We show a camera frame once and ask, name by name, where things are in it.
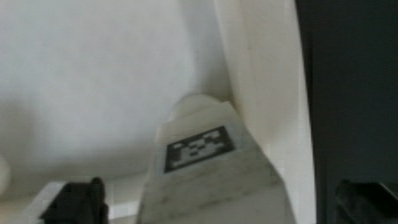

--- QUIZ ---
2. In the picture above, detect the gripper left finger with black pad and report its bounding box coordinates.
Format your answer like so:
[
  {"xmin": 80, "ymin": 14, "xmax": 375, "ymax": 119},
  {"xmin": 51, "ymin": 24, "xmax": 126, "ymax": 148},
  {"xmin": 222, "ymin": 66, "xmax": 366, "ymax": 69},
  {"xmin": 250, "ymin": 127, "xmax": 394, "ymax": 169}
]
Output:
[{"xmin": 23, "ymin": 177, "xmax": 108, "ymax": 224}]

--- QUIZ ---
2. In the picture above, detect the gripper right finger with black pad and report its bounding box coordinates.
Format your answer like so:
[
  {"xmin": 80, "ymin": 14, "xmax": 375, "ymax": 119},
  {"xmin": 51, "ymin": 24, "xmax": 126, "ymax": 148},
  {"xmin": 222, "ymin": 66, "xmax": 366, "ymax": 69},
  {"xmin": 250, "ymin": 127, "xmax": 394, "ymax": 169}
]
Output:
[{"xmin": 334, "ymin": 180, "xmax": 398, "ymax": 224}]

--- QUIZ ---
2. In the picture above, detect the white table leg with tag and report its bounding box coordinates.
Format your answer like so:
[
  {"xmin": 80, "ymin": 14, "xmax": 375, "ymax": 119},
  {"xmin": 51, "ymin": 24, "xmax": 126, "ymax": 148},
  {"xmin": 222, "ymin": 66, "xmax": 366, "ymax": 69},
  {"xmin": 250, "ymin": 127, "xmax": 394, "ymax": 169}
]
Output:
[{"xmin": 137, "ymin": 95, "xmax": 296, "ymax": 224}]

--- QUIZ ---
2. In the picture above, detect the white square table top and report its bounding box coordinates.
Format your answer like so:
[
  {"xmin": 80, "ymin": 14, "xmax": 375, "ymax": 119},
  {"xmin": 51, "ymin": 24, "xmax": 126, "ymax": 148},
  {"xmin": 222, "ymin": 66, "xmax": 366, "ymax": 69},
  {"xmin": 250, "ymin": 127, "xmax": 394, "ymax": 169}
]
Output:
[{"xmin": 0, "ymin": 0, "xmax": 316, "ymax": 224}]

